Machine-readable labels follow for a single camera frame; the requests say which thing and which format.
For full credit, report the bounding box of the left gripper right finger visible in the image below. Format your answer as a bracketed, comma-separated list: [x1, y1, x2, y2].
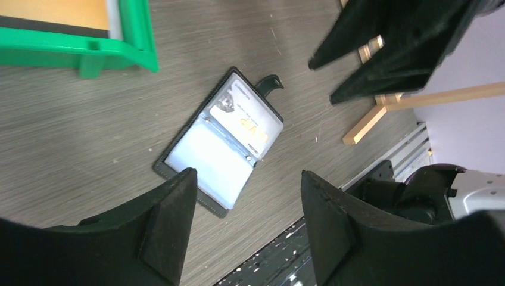
[301, 170, 504, 285]

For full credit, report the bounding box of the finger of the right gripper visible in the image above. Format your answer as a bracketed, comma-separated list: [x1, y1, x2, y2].
[308, 1, 395, 70]
[329, 0, 484, 107]

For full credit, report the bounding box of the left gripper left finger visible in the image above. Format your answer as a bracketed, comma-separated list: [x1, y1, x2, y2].
[1, 168, 197, 285]

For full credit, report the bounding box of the black card holder wallet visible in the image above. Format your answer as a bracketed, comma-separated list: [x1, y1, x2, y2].
[153, 67, 284, 218]

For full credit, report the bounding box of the green plastic bin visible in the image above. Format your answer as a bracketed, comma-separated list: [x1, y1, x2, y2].
[1, 1, 159, 79]

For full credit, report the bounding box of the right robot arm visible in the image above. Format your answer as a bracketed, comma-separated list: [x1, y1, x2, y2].
[308, 1, 504, 225]

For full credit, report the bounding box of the wooden frame rack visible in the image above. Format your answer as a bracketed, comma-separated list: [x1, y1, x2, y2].
[342, 1, 504, 145]

